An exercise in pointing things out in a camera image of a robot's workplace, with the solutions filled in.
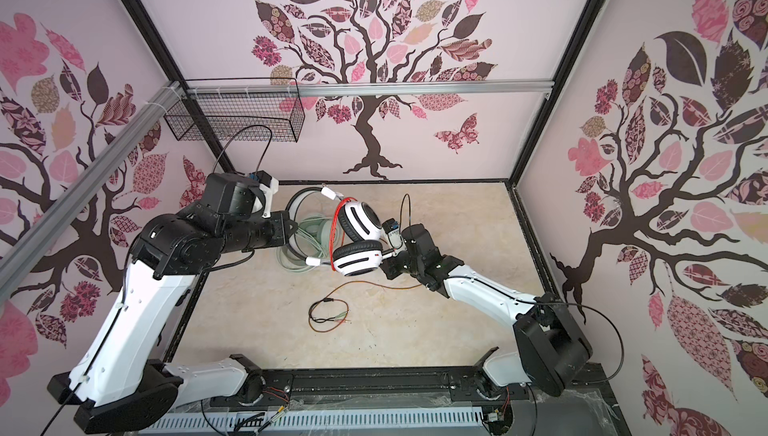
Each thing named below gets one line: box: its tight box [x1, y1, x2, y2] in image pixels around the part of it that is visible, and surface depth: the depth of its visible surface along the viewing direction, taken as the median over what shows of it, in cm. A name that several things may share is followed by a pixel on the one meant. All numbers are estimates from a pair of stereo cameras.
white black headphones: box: [286, 186, 384, 276], surface depth 55 cm
